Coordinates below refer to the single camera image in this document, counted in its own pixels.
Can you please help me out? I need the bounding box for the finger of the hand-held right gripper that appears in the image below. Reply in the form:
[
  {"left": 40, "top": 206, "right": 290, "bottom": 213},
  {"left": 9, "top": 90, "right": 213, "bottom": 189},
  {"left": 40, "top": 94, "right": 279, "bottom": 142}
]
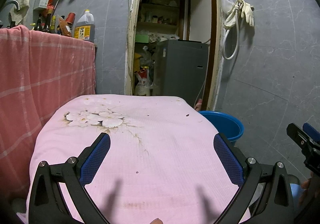
[
  {"left": 286, "top": 122, "right": 313, "bottom": 155},
  {"left": 302, "top": 122, "right": 320, "bottom": 143}
]

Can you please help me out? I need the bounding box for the cream rubber glove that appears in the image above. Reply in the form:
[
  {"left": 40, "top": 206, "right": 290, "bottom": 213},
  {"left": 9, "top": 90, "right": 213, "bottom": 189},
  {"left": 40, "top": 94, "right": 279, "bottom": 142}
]
[
  {"left": 241, "top": 1, "right": 255, "bottom": 27},
  {"left": 224, "top": 5, "right": 241, "bottom": 30}
]

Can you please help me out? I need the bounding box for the wooden door frame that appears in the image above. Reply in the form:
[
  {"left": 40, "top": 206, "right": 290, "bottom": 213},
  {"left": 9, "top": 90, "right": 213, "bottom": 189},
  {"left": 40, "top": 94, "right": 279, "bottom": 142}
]
[{"left": 124, "top": 0, "right": 224, "bottom": 112}]

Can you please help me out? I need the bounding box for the grey washing machine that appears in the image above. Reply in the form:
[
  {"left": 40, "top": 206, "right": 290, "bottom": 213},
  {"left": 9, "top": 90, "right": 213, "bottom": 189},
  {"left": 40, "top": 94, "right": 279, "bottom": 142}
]
[{"left": 152, "top": 39, "right": 209, "bottom": 107}]

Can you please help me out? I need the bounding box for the blue plastic bucket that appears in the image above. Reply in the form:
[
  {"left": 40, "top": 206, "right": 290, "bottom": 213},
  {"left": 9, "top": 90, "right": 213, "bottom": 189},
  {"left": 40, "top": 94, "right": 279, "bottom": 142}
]
[{"left": 199, "top": 111, "right": 245, "bottom": 147}]

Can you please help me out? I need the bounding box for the yellow container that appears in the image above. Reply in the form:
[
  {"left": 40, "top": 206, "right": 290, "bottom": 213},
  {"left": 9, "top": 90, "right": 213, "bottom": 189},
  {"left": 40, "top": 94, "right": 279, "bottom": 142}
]
[{"left": 134, "top": 52, "right": 143, "bottom": 74}]

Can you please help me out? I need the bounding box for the large cooking oil jug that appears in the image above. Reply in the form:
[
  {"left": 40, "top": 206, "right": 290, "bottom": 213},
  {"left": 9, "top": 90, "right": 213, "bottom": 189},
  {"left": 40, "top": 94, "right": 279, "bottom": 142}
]
[{"left": 74, "top": 10, "right": 96, "bottom": 41}]

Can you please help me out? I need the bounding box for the brown paper bag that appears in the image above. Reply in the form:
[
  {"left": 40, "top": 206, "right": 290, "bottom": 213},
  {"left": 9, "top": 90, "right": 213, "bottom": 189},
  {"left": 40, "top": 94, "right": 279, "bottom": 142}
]
[{"left": 57, "top": 15, "right": 73, "bottom": 37}]

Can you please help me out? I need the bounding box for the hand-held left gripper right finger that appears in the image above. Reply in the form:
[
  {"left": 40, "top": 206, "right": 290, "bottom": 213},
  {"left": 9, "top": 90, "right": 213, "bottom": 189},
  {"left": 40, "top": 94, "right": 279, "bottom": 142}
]
[{"left": 213, "top": 132, "right": 295, "bottom": 224}]

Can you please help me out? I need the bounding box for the red plastic bag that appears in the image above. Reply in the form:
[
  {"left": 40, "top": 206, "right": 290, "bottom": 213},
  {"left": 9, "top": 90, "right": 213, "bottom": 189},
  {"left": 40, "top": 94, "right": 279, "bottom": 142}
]
[{"left": 42, "top": 0, "right": 55, "bottom": 15}]

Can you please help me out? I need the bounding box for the pink floral blanket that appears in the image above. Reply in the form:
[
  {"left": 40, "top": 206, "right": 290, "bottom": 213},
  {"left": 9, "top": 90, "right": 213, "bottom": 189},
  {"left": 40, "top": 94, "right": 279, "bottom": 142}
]
[{"left": 16, "top": 94, "right": 253, "bottom": 224}]

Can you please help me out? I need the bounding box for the metal faucet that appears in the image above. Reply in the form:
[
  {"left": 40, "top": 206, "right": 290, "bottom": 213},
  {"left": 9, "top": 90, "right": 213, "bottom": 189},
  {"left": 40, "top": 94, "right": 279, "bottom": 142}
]
[{"left": 2, "top": 0, "right": 20, "bottom": 11}]

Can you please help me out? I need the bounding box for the wooden shelf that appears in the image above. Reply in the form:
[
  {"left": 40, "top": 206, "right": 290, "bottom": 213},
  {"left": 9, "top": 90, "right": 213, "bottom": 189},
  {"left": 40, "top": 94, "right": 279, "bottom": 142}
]
[{"left": 136, "top": 0, "right": 185, "bottom": 30}]

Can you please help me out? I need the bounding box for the pink checkered towel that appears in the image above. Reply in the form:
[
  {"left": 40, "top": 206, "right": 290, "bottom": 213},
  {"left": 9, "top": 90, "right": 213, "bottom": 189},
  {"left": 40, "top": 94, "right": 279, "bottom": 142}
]
[{"left": 0, "top": 25, "right": 97, "bottom": 202}]

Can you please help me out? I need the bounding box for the light blue cloth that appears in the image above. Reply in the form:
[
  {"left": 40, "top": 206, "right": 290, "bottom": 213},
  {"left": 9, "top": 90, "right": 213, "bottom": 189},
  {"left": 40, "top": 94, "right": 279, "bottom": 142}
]
[{"left": 290, "top": 183, "right": 305, "bottom": 206}]

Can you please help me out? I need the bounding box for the clear plastic bag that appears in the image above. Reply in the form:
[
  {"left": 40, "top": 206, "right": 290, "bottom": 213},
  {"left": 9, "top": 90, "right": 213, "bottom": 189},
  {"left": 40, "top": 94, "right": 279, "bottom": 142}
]
[{"left": 221, "top": 0, "right": 235, "bottom": 14}]

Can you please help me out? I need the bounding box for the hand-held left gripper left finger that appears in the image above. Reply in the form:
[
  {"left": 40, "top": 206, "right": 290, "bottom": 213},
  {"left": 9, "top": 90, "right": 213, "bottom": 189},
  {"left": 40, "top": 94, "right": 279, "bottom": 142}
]
[{"left": 28, "top": 132, "right": 111, "bottom": 224}]

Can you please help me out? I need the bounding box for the person's right hand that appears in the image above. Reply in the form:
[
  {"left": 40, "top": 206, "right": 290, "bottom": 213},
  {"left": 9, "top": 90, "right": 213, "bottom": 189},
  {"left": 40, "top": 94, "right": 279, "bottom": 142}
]
[{"left": 299, "top": 171, "right": 316, "bottom": 206}]

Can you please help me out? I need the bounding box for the beige hanging cloth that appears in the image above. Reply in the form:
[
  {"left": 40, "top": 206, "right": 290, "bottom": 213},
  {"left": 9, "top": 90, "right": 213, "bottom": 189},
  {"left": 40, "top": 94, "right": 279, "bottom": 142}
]
[{"left": 9, "top": 0, "right": 33, "bottom": 25}]

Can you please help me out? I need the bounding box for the white rice bag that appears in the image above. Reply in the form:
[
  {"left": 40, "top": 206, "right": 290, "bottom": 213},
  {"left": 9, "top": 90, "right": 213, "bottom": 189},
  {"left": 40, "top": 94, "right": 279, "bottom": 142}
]
[{"left": 134, "top": 67, "right": 152, "bottom": 97}]

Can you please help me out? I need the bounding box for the red cup stack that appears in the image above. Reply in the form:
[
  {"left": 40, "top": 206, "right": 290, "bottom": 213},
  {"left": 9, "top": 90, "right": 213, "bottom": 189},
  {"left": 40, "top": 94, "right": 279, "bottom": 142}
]
[{"left": 64, "top": 12, "right": 76, "bottom": 25}]

